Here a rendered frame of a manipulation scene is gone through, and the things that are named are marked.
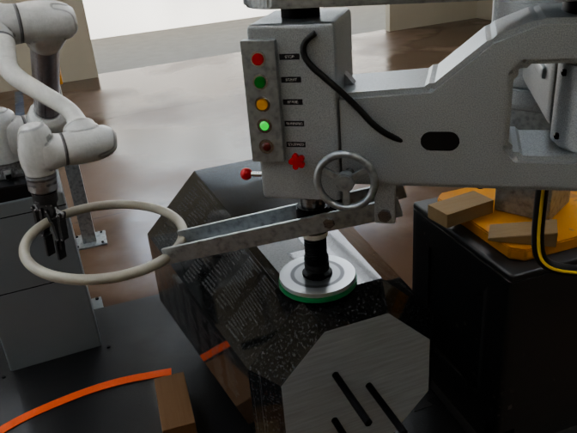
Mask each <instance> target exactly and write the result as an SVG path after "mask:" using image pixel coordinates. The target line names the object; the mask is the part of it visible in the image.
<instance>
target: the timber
mask: <svg viewBox="0 0 577 433"><path fill-rule="evenodd" d="M154 381H155V391H156V397H157V402H158V408H159V413H160V419H161V429H162V433H197V427H196V422H195V418H194V415H193V410H192V407H191V400H190V396H189V393H188V388H187V385H186V381H185V374H184V372H180V373H177V374H173V375H167V376H163V377H160V378H156V379H154Z"/></svg>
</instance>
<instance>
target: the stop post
mask: <svg viewBox="0 0 577 433"><path fill-rule="evenodd" d="M64 168H65V172H66V175H67V179H68V182H69V186H70V192H71V196H72V199H73V203H74V206H77V205H80V204H87V203H88V199H87V195H86V192H85V188H84V184H83V180H82V174H81V170H80V166H79V165H69V166H64ZM77 220H78V223H79V227H80V230H81V235H77V236H76V242H77V246H78V249H79V251H80V250H83V249H88V248H92V247H99V246H104V245H107V240H106V231H105V230H101V231H98V232H95V231H94V225H93V221H92V217H91V213H90V212H87V213H83V214H80V215H77Z"/></svg>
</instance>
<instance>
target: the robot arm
mask: <svg viewBox="0 0 577 433"><path fill-rule="evenodd" d="M77 30H78V24H77V19H76V14H75V11H74V10H73V8H72V7H70V6H69V5H68V4H66V3H61V2H58V1H52V0H35V1H26V2H21V3H0V75H1V76H2V78H3V79H4V80H5V81H6V82H7V83H9V84H10V85H11V86H13V87H14V88H16V89H18V90H19V91H21V92H22V93H23V94H25V95H28V96H30V97H31V98H33V104H32V106H31V107H30V108H29V110H28V112H27V114H26V115H22V116H19V115H15V114H14V112H13V111H11V110H10V109H8V108H5V107H0V180H12V178H15V177H21V176H25V178H26V181H27V189H28V191H29V192H31V193H32V198H33V203H34V204H33V205H31V206H30V208H31V210H32V212H33V218H34V221H35V224H36V223H38V222H39V221H41V220H43V219H44V218H46V217H47V219H48V222H49V223H51V225H52V229H53V232H54V234H55V236H56V240H55V246H56V250H57V255H58V260H61V259H63V258H65V257H67V254H66V250H65V243H64V241H65V240H67V239H68V238H69V235H68V229H67V224H66V219H65V217H66V212H65V211H60V210H59V208H58V205H57V201H58V190H57V189H58V177H57V171H56V169H58V168H61V167H64V166H69V165H79V164H85V163H90V162H96V161H98V160H101V159H104V158H106V157H108V156H110V155H112V154H113V153H114V151H115V150H116V149H117V146H118V143H117V135H116V132H115V131H114V130H113V129H112V128H111V127H109V126H106V125H98V124H96V123H95V122H94V121H93V120H92V119H90V118H86V117H85V115H84V114H83V113H82V111H81V110H80V109H79V107H78V106H77V105H75V104H74V103H73V102H72V101H70V100H69V99H67V98H66V97H64V96H62V95H61V94H60V76H59V75H60V60H59V51H60V50H61V49H62V47H63V45H64V43H65V41H66V40H68V39H70V38H72V37H73V36H74V35H75V34H76V32H77ZM22 43H26V44H27V46H28V47H29V48H30V58H31V70H32V76H30V75H29V74H28V73H26V72H25V71H24V70H23V69H22V68H21V67H20V66H19V64H18V63H17V57H16V47H15V45H18V44H22ZM50 232H51V231H50V227H49V228H47V229H45V230H44V231H42V232H41V235H42V237H43V239H44V243H45V246H46V254H47V256H51V255H53V254H54V253H55V252H56V251H55V247H54V241H53V237H52V234H51V233H50Z"/></svg>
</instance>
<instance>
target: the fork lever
mask: <svg viewBox="0 0 577 433"><path fill-rule="evenodd" d="M369 188H370V186H369V187H365V188H361V189H357V190H354V191H349V193H350V203H351V204H353V203H356V202H358V201H360V200H362V199H363V198H364V197H365V196H366V195H367V193H368V191H369ZM401 198H407V194H406V191H405V189H404V186H396V217H402V216H403V212H402V210H401V206H400V203H399V201H398V200H399V199H401ZM297 204H298V203H297ZM297 204H290V205H286V206H282V207H278V208H275V209H270V210H263V211H260V212H256V213H252V214H248V215H244V216H237V217H233V218H229V219H225V220H221V221H218V222H213V223H207V224H203V225H199V226H195V227H191V228H188V229H181V230H178V231H177V234H178V236H184V237H185V238H186V243H183V244H179V245H175V246H170V247H164V248H162V250H161V251H162V253H163V254H167V255H168V256H169V257H170V262H169V263H167V264H168V265H169V264H173V263H178V262H182V261H187V260H191V259H198V258H202V257H207V256H211V255H216V254H220V253H227V252H232V251H236V250H241V249H245V248H249V247H256V246H261V245H265V244H270V243H274V242H279V241H286V240H290V239H294V238H299V237H303V236H308V235H316V234H319V233H324V232H328V231H332V230H337V229H345V228H349V227H353V226H357V225H362V224H366V223H374V222H375V211H374V199H373V200H372V201H371V202H370V203H369V204H368V205H366V206H365V207H363V208H361V209H359V210H353V211H342V210H333V211H329V212H325V213H321V214H317V215H313V216H305V217H302V218H297V219H296V208H295V206H296V205H297ZM378 218H379V220H380V221H381V222H384V223H387V222H388V221H389V220H390V219H392V216H391V213H390V211H388V210H382V211H380V212H379V213H378Z"/></svg>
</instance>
